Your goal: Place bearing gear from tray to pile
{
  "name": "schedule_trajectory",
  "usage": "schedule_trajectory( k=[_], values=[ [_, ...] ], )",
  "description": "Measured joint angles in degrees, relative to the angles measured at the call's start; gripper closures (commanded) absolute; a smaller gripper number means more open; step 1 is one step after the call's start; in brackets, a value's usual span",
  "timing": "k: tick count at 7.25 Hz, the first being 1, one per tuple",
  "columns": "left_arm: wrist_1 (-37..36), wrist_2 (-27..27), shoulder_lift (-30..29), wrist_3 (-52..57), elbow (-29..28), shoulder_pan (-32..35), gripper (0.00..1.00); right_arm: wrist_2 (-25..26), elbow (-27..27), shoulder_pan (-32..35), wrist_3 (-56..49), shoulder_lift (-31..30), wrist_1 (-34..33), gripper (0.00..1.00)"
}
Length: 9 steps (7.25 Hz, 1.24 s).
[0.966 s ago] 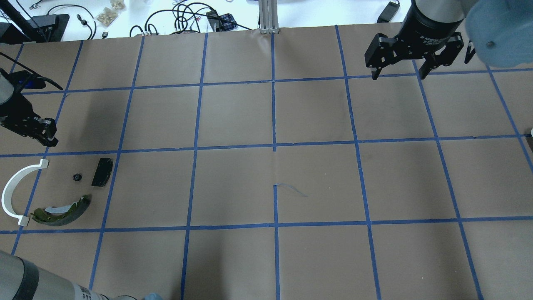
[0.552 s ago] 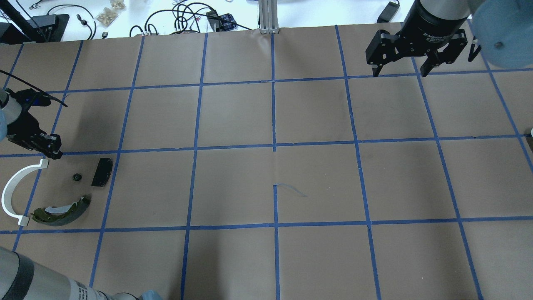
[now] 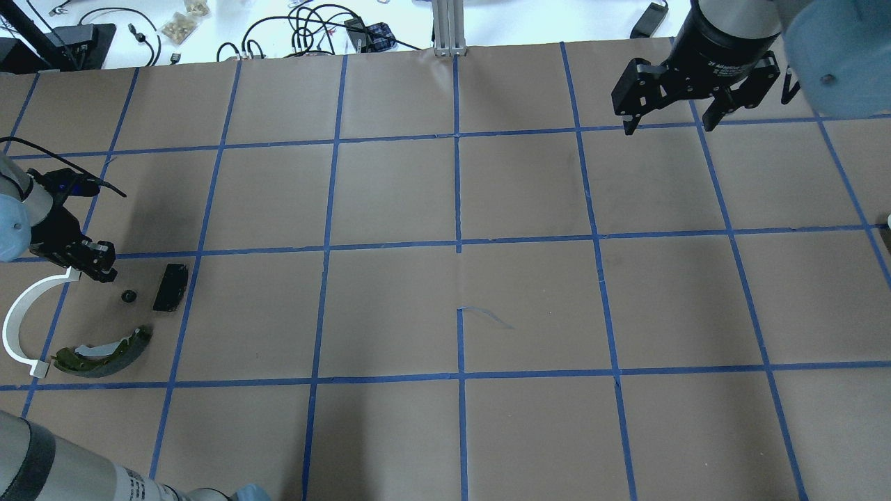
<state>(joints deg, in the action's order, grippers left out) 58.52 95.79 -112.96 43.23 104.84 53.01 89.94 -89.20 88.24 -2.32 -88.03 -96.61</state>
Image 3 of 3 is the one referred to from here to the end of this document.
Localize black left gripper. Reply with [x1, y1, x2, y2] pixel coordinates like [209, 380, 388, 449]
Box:
[29, 204, 118, 283]

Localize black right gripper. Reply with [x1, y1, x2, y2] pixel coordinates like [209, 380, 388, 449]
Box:
[611, 3, 780, 136]

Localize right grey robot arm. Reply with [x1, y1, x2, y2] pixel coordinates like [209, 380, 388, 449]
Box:
[610, 1, 890, 134]

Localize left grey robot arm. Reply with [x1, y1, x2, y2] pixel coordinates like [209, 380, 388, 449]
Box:
[1, 154, 118, 283]

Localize black power adapter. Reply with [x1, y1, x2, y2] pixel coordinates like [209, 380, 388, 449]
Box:
[629, 1, 669, 39]

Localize dark grey brake pad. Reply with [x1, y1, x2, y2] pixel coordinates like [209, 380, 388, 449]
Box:
[152, 263, 190, 312]

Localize olive green brake shoe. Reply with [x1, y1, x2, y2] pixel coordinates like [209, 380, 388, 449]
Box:
[53, 326, 153, 379]

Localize bag of small parts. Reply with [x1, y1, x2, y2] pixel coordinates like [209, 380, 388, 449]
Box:
[160, 1, 211, 47]

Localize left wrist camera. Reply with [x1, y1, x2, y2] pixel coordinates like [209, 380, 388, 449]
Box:
[28, 168, 101, 203]

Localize white curved plastic bracket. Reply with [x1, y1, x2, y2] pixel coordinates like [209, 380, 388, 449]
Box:
[2, 268, 82, 379]

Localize aluminium frame post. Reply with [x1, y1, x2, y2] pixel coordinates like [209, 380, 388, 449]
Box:
[432, 0, 467, 57]

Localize black tangled cables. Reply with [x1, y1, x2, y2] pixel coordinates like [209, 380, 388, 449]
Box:
[217, 3, 423, 62]

